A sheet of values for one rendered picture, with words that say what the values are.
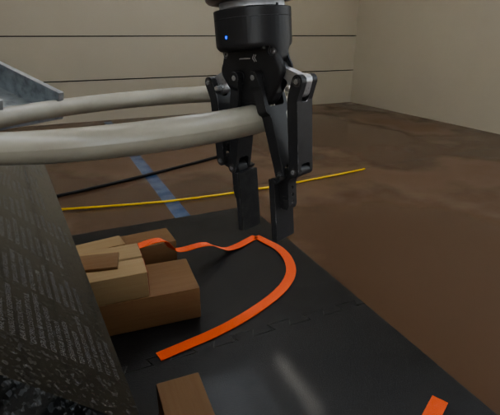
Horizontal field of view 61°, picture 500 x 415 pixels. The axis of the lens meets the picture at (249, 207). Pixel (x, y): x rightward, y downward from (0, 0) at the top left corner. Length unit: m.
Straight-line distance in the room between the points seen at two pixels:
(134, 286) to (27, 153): 1.19
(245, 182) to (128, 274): 1.11
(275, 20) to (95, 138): 0.19
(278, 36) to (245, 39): 0.03
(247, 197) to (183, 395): 0.83
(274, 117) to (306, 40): 6.29
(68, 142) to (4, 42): 5.33
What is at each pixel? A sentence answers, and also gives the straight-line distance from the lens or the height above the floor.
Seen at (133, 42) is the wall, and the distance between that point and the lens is 5.80.
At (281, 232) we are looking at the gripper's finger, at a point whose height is 0.82.
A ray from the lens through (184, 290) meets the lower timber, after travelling 1.61.
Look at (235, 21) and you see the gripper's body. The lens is 0.42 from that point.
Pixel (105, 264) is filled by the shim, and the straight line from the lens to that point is 1.61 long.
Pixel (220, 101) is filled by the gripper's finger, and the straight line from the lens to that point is 0.48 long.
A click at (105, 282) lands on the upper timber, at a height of 0.24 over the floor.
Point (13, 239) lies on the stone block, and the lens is 0.78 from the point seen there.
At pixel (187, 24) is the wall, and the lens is 5.97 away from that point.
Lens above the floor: 1.02
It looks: 22 degrees down
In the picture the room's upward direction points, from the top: straight up
